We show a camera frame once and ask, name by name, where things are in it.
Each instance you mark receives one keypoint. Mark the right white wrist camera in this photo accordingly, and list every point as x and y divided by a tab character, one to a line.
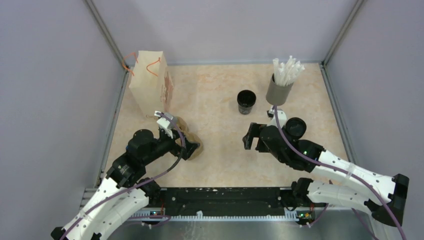
276	117

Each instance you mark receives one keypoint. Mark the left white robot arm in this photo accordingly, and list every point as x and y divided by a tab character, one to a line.
125	190

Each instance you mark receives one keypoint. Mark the bundle of white straws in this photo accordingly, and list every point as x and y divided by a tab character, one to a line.
287	73

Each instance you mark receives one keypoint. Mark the brown pulp cup carrier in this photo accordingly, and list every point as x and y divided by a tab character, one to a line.
187	132

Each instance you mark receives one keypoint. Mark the grey cylindrical straw holder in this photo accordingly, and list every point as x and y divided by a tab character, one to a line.
277	95

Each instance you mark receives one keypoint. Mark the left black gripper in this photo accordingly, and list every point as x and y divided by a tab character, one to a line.
176	147

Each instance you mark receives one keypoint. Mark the stack of black cups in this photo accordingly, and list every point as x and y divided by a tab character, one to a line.
246	99

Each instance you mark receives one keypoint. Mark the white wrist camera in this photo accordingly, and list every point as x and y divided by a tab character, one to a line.
276	117
166	122

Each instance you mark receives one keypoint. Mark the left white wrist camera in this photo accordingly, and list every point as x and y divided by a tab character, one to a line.
166	122

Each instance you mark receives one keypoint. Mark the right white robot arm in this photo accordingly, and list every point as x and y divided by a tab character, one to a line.
381	196

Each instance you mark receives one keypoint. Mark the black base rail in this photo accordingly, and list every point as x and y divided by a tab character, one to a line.
225	201

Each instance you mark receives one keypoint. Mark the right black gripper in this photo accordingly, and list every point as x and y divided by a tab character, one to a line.
253	132

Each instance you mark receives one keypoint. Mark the stack of black lids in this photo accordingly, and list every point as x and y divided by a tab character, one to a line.
295	127

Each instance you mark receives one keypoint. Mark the beige paper takeout bag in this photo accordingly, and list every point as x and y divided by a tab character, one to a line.
151	83

